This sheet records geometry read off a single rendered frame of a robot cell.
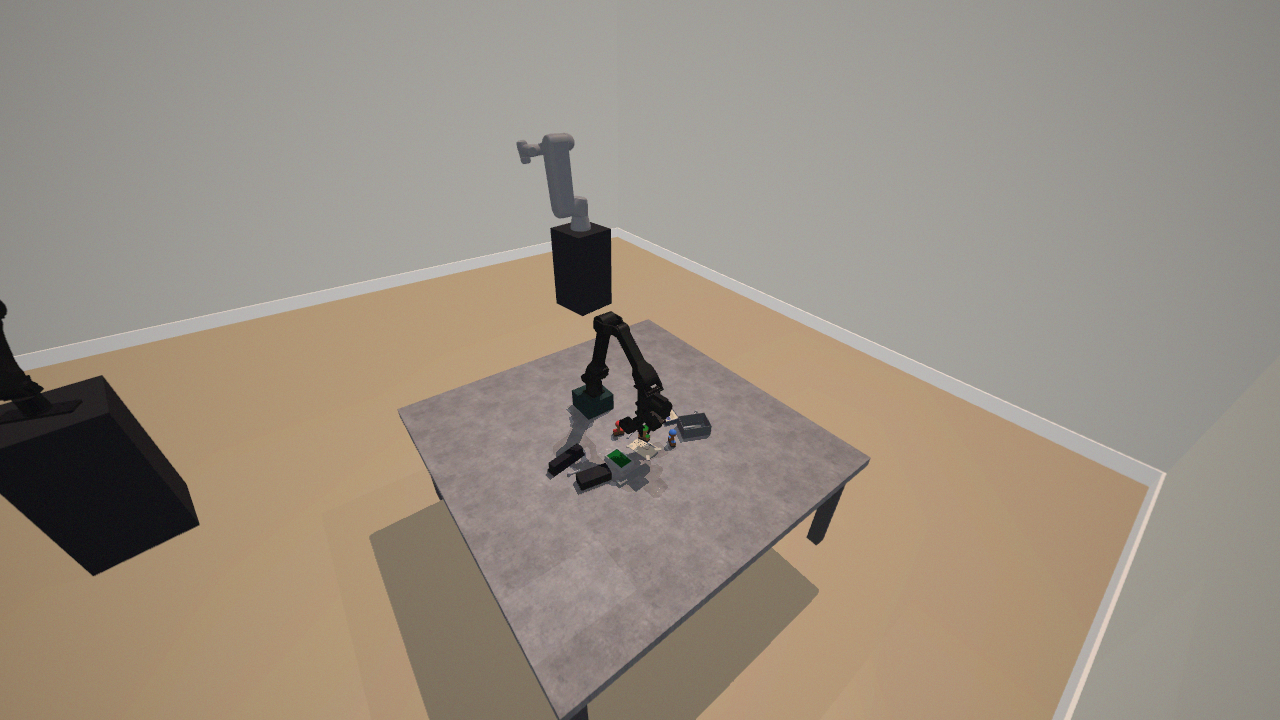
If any cream paper card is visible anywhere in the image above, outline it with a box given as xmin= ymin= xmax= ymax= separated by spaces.
xmin=626 ymin=439 xmax=660 ymax=460

